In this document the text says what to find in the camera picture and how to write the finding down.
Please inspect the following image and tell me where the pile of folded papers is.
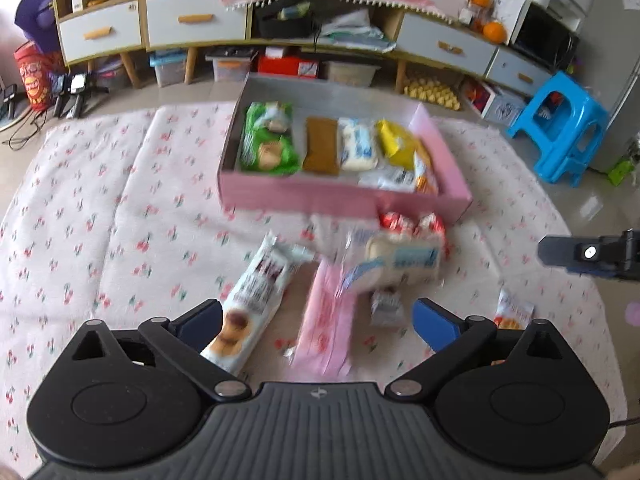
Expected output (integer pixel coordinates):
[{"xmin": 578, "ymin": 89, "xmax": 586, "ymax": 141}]
[{"xmin": 317, "ymin": 7, "xmax": 396, "ymax": 53}]

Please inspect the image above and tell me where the clear bin blue lid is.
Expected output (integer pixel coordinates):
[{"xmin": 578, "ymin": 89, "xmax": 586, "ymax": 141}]
[{"xmin": 149, "ymin": 50, "xmax": 187, "ymax": 88}]

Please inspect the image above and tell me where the red snack packet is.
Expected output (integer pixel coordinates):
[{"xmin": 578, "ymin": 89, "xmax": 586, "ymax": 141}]
[{"xmin": 378, "ymin": 211, "xmax": 447, "ymax": 243}]

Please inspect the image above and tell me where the green biscuit packet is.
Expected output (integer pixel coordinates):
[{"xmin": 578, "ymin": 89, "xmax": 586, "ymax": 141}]
[{"xmin": 239, "ymin": 101, "xmax": 301, "ymax": 177}]

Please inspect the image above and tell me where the red cardboard box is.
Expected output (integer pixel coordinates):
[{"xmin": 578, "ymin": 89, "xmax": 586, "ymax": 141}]
[{"xmin": 257, "ymin": 55, "xmax": 321, "ymax": 80}]

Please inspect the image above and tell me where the blue plastic stool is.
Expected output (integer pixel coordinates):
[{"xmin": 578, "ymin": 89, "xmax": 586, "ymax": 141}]
[{"xmin": 506, "ymin": 71, "xmax": 610, "ymax": 188}]

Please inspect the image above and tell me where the yellow egg tray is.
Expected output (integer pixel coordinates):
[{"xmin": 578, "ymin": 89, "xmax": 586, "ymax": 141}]
[{"xmin": 402, "ymin": 76, "xmax": 461, "ymax": 111}]

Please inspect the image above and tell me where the small clear storage bin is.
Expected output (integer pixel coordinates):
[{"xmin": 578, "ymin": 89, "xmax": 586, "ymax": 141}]
[{"xmin": 207, "ymin": 50, "xmax": 253, "ymax": 83}]

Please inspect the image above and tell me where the large clear storage bin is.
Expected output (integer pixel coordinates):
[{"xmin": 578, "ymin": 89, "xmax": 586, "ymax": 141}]
[{"xmin": 322, "ymin": 60, "xmax": 377, "ymax": 88}]

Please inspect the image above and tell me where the white drawer orange handle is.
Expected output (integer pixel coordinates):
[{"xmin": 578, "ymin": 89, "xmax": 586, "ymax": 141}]
[
  {"xmin": 145, "ymin": 0, "xmax": 248, "ymax": 50},
  {"xmin": 57, "ymin": 0, "xmax": 143, "ymax": 63},
  {"xmin": 485, "ymin": 47, "xmax": 553, "ymax": 97},
  {"xmin": 397, "ymin": 12, "xmax": 498, "ymax": 78}
]

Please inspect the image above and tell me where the pink snack packet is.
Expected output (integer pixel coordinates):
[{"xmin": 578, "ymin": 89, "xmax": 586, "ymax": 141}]
[{"xmin": 290, "ymin": 260, "xmax": 358, "ymax": 378}]

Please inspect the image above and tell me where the orange flower biscuit packet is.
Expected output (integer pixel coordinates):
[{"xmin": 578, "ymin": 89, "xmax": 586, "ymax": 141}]
[{"xmin": 492, "ymin": 287, "xmax": 536, "ymax": 331}]

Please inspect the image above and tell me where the white printed crate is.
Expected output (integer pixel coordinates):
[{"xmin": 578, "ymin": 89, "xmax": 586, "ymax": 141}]
[{"xmin": 462, "ymin": 80, "xmax": 528, "ymax": 126}]

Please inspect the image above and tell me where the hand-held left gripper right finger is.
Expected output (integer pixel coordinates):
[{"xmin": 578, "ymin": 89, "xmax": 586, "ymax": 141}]
[{"xmin": 385, "ymin": 297, "xmax": 572, "ymax": 402}]

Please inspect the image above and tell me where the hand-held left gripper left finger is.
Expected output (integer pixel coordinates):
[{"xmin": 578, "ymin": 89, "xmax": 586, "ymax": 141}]
[{"xmin": 69, "ymin": 299, "xmax": 252, "ymax": 403}]

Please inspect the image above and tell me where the small silver snack packet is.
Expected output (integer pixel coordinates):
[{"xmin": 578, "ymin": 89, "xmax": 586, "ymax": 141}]
[{"xmin": 370, "ymin": 287, "xmax": 407, "ymax": 328}]

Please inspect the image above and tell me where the yellow snack packet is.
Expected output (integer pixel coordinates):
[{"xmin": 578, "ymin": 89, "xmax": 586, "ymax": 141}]
[{"xmin": 375, "ymin": 119, "xmax": 426, "ymax": 171}]

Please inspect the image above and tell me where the round red bag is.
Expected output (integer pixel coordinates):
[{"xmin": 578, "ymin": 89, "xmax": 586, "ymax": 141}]
[{"xmin": 12, "ymin": 40, "xmax": 66, "ymax": 111}]

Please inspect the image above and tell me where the black power cable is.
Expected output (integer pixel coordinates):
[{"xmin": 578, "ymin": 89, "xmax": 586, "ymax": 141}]
[{"xmin": 312, "ymin": 0, "xmax": 331, "ymax": 56}]

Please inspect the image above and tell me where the black microwave oven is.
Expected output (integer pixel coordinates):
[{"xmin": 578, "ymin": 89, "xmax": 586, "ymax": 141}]
[{"xmin": 510, "ymin": 0, "xmax": 581, "ymax": 73}]

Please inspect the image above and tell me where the purple hat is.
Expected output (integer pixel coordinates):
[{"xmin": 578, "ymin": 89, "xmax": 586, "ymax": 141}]
[{"xmin": 14, "ymin": 0, "xmax": 61, "ymax": 56}]

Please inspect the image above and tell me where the cherry print tablecloth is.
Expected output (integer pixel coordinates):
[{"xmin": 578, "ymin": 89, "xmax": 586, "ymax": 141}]
[{"xmin": 0, "ymin": 100, "xmax": 628, "ymax": 480}]

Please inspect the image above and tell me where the grey refrigerator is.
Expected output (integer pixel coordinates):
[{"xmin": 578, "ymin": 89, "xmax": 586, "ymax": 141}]
[{"xmin": 575, "ymin": 0, "xmax": 640, "ymax": 173}]

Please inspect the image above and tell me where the gold brown snack packet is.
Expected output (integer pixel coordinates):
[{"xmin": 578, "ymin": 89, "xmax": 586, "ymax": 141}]
[{"xmin": 302, "ymin": 116, "xmax": 343, "ymax": 176}]

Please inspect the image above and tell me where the pink cardboard box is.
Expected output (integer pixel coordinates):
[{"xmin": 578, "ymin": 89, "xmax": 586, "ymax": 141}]
[{"xmin": 216, "ymin": 72, "xmax": 473, "ymax": 226}]

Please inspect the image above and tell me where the clear bread packet blue label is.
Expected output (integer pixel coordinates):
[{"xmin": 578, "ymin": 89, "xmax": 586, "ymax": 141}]
[{"xmin": 337, "ymin": 227, "xmax": 446, "ymax": 296}]

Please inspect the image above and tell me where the black floor cable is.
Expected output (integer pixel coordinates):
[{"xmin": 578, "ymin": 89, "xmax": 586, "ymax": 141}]
[{"xmin": 0, "ymin": 105, "xmax": 48, "ymax": 153}]

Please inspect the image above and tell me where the black storage bin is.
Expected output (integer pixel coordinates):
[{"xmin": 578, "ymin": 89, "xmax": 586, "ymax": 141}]
[{"xmin": 252, "ymin": 0, "xmax": 316, "ymax": 40}]

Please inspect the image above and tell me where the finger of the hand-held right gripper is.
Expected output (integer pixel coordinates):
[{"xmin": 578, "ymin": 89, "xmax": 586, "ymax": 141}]
[{"xmin": 538, "ymin": 229, "xmax": 640, "ymax": 281}]

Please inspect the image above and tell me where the long silver cookie packet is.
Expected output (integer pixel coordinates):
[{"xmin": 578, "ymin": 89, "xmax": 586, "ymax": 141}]
[{"xmin": 200, "ymin": 230, "xmax": 317, "ymax": 376}]

